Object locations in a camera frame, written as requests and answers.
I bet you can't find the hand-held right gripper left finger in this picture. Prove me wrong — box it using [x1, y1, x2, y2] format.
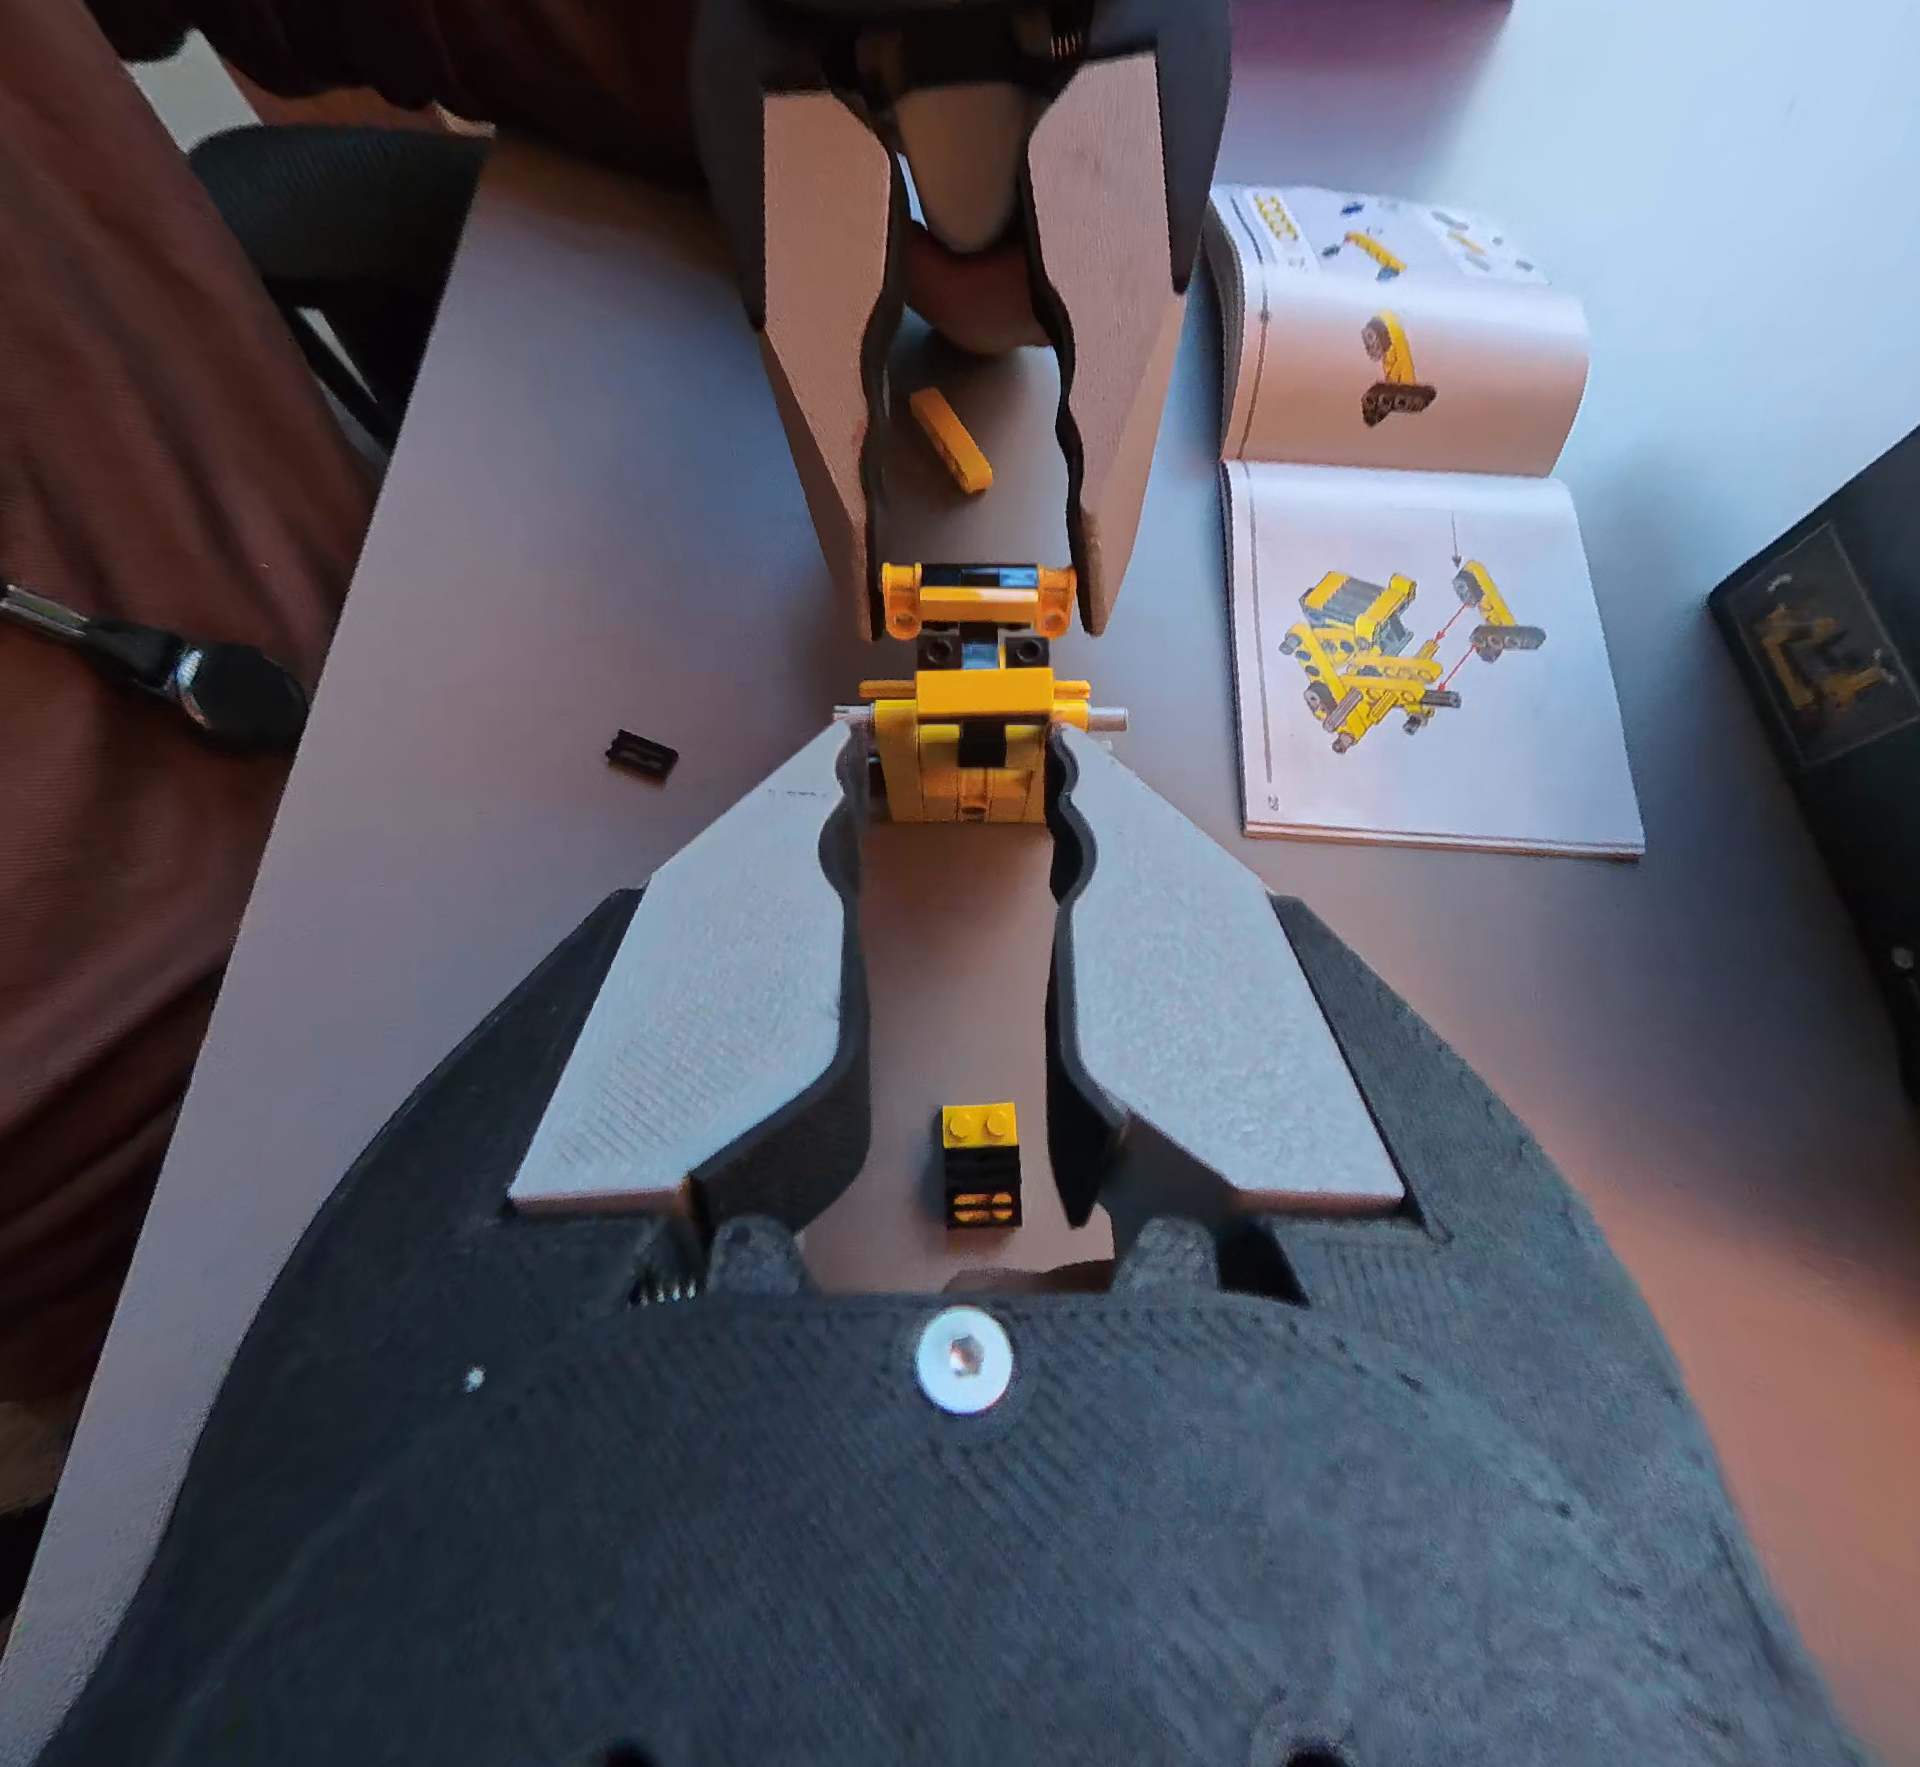
[506, 723, 878, 1224]

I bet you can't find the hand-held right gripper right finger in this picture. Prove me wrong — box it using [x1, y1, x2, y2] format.
[1043, 731, 1412, 1228]

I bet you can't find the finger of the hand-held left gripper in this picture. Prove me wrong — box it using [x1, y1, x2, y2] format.
[1023, 45, 1190, 639]
[758, 83, 906, 643]

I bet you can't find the yellow black lego brick assembly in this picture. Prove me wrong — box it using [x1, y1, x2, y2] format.
[943, 1101, 1027, 1228]

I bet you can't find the yellow lego vehicle model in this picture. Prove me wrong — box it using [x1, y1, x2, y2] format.
[834, 561, 1130, 827]

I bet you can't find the yellow lego beam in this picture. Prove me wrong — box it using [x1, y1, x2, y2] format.
[906, 387, 997, 497]

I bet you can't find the lego instruction booklet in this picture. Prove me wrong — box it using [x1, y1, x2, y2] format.
[1205, 183, 1648, 861]

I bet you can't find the dark lego set box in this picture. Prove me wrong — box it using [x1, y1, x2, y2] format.
[1710, 423, 1920, 1109]

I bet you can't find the person's left hand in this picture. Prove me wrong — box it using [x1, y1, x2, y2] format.
[905, 233, 1056, 359]

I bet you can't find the black office chair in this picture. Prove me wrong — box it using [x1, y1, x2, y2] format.
[186, 123, 492, 451]

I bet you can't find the black badge reel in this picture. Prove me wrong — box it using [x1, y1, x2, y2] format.
[83, 611, 313, 753]

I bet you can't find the person's brown shirt torso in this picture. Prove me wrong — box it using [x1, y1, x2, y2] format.
[0, 0, 380, 1504]

